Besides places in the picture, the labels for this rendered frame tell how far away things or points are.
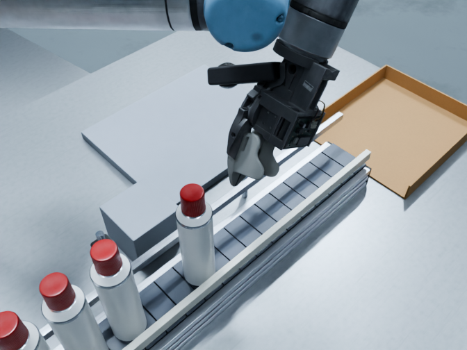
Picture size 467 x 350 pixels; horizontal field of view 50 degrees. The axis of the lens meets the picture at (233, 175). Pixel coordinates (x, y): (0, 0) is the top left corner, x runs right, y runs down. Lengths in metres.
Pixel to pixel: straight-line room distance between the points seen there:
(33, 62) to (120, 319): 0.86
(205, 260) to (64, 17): 0.40
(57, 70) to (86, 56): 1.57
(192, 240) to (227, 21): 0.34
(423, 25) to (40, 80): 2.44
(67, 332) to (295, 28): 0.45
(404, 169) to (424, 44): 2.06
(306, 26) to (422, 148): 0.60
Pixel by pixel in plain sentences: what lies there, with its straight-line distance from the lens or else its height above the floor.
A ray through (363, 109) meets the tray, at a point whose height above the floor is 0.83.
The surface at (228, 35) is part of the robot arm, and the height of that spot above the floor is 1.33.
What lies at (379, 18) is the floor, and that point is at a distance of 3.27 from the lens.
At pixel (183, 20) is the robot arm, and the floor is 1.34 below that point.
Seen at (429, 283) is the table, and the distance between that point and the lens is 0.93.
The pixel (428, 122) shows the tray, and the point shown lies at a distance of 1.21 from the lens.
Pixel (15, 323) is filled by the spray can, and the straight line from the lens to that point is 0.60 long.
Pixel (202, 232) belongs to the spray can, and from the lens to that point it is 0.69.
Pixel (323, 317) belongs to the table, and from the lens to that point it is 0.85.
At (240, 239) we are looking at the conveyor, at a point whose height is 0.88.
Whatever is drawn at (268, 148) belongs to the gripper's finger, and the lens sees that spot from 0.70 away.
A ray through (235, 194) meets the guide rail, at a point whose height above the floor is 0.96.
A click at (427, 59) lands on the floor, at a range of 2.98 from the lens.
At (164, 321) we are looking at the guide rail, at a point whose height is 0.92.
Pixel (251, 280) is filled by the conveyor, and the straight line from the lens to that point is 0.85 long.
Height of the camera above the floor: 1.58
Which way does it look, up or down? 48 degrees down
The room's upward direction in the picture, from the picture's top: straight up
